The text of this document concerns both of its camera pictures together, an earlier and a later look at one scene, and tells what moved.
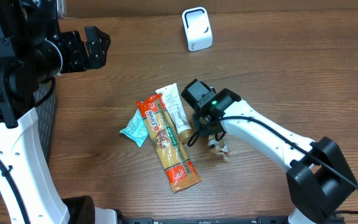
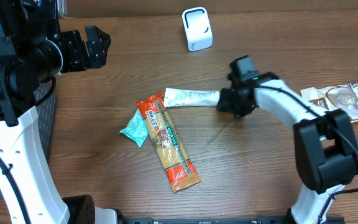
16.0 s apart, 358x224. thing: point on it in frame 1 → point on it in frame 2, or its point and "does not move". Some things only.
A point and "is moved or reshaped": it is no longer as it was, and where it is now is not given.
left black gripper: [93, 60] does not move
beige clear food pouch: [221, 147] → [355, 98]
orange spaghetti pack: [172, 153] does not move
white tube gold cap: [178, 112] is moved or reshaped
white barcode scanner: [197, 28] does not move
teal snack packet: [137, 129] does not move
